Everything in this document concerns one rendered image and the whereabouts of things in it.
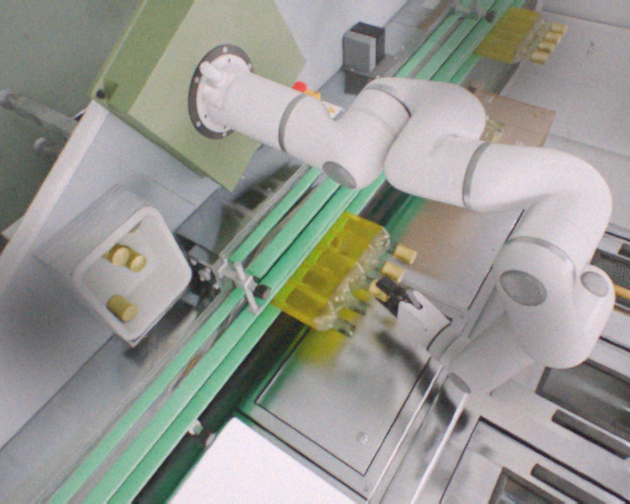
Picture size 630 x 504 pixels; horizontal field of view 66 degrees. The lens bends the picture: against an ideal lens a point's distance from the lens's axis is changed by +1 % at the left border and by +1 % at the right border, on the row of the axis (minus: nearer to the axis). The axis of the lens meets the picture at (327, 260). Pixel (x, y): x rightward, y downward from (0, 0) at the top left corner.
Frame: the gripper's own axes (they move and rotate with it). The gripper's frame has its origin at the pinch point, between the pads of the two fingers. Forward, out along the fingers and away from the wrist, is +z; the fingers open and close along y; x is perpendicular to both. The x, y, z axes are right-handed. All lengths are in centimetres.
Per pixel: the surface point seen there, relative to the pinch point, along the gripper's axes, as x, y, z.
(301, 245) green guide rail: 7.8, 6.3, 18.6
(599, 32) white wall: -551, -239, 183
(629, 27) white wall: -559, -226, 156
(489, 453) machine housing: 4.6, -16.9, -35.2
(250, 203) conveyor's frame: 12.3, 15.5, 28.5
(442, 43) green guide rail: -62, 14, 41
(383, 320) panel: 0.2, -12.6, 0.0
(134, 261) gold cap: 38, 24, 24
